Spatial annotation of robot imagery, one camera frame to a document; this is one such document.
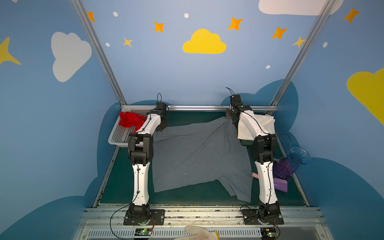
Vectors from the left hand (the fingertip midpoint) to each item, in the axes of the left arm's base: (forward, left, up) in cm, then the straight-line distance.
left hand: (164, 125), depth 105 cm
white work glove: (-62, -25, -7) cm, 67 cm away
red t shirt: (+6, +28, -1) cm, 29 cm away
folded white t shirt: (+2, -73, +2) cm, 73 cm away
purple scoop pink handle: (-38, -72, -7) cm, 81 cm away
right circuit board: (-61, -58, -8) cm, 85 cm away
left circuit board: (-62, +3, -8) cm, 62 cm away
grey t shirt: (-17, -26, -6) cm, 32 cm away
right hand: (+7, -48, +7) cm, 49 cm away
